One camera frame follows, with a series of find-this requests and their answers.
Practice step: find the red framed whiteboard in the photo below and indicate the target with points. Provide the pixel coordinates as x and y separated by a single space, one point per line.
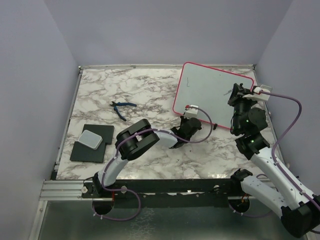
205 86

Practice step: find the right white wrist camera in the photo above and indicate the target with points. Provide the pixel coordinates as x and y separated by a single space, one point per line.
259 93

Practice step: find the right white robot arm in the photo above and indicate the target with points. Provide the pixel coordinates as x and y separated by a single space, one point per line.
296 205

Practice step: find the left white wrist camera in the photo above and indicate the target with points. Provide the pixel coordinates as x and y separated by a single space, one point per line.
191 111

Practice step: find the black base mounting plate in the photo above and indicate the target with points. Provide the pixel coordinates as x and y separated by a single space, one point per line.
169 193

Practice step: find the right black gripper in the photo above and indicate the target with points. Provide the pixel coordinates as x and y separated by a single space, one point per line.
239 90

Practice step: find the black foam pad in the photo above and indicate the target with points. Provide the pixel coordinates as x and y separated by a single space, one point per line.
81 153

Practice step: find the grey whiteboard eraser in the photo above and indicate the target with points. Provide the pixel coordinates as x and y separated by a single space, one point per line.
90 139

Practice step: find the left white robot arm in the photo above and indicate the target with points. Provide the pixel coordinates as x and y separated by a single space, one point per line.
136 140

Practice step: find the aluminium table frame rail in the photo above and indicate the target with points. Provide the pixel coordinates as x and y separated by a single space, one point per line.
63 190

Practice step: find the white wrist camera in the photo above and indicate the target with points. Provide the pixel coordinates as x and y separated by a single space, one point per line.
259 93
191 111

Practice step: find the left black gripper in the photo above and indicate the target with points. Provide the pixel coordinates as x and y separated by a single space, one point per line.
183 119

